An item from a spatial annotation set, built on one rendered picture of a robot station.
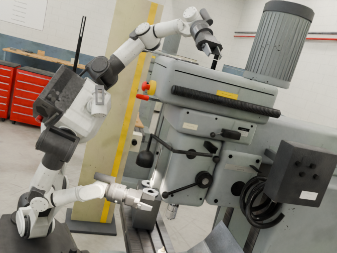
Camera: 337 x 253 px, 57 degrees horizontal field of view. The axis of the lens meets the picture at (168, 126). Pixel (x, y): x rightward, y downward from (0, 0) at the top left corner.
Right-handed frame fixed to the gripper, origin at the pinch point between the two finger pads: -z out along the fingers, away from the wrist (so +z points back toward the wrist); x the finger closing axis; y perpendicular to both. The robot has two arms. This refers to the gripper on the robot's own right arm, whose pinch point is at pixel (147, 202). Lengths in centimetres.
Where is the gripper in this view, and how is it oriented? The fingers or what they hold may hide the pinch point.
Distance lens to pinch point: 145.6
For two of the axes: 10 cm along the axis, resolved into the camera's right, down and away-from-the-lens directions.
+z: -9.6, -2.7, 0.2
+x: 0.8, -2.1, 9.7
